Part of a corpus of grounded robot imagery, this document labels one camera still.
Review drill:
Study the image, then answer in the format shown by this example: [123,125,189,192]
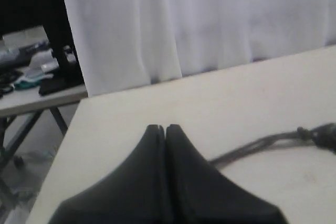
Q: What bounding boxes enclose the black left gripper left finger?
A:
[49,125,168,223]

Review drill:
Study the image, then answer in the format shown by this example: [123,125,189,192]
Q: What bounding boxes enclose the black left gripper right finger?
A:
[165,124,287,223]

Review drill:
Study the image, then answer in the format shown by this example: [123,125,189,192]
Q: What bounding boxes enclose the black cord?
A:
[209,122,336,166]

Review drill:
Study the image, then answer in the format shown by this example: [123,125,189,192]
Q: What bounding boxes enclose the grey side table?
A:
[0,24,89,156]

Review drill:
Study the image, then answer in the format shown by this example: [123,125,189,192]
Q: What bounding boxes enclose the teal cloth item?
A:
[13,75,46,91]

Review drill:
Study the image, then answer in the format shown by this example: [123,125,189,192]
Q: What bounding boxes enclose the white cap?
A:
[25,49,55,78]

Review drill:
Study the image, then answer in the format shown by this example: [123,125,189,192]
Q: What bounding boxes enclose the white backdrop curtain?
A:
[65,0,335,96]

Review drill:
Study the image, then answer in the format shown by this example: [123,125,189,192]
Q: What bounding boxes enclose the black monitor stand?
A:
[1,0,83,83]

